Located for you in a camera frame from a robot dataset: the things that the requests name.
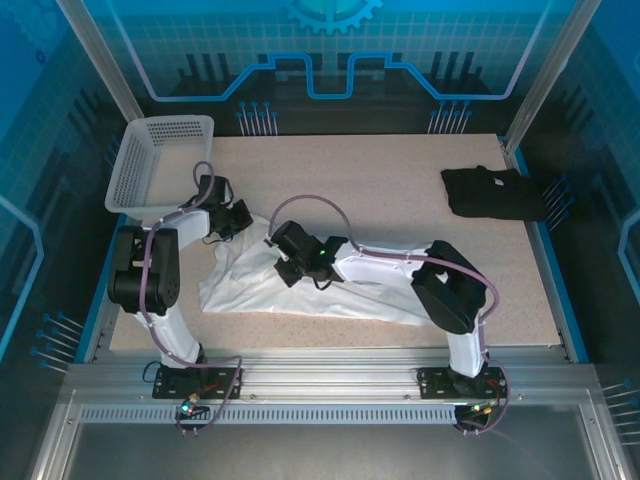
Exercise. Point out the aluminium frame post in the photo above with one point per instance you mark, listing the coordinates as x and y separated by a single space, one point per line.
550 70
100 60

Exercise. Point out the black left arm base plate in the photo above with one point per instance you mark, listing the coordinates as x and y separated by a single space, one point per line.
172 385

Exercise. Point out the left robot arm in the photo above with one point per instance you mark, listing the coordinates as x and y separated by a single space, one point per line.
145 275

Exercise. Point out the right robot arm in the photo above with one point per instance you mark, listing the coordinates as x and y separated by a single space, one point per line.
380 262

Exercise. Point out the black folded t-shirt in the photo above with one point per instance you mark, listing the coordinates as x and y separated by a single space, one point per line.
495 195

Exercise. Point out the white perforated plastic basket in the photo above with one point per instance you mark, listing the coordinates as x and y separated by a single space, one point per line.
135 170

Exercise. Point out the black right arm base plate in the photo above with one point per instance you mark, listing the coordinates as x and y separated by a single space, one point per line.
435 382

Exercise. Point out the white t-shirt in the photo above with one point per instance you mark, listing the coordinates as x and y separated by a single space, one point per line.
250 290

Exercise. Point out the small LED circuit board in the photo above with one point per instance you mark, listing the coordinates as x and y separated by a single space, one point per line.
482 407
192 409

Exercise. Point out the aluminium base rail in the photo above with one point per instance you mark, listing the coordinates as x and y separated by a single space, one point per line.
325 372

